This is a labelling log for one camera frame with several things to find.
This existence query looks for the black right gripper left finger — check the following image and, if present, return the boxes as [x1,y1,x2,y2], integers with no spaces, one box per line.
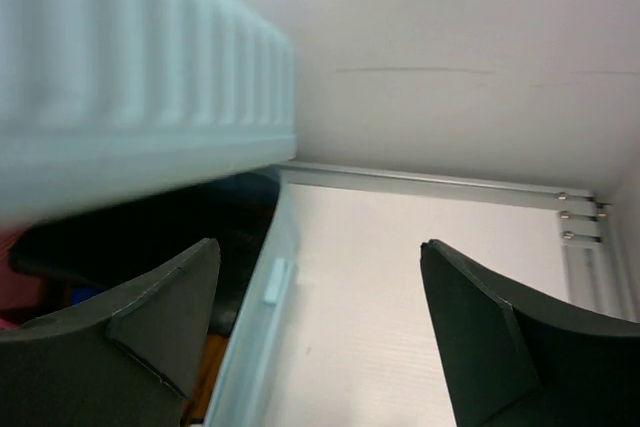
[1,239,220,426]

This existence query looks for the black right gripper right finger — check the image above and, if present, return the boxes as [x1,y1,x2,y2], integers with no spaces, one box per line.
[421,239,639,426]

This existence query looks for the brown trousers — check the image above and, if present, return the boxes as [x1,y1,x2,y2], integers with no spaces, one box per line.
[181,334,229,426]

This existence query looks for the dark blue cloth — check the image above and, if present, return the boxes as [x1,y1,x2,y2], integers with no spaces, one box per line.
[69,286,103,305]

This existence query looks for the pink cosmetic case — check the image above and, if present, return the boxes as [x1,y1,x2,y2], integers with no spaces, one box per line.
[1,230,48,331]

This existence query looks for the light blue suitcase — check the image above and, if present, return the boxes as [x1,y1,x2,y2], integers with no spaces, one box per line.
[1,0,299,426]

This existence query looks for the aluminium table frame rail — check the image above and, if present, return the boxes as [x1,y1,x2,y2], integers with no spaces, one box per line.
[282,162,639,320]

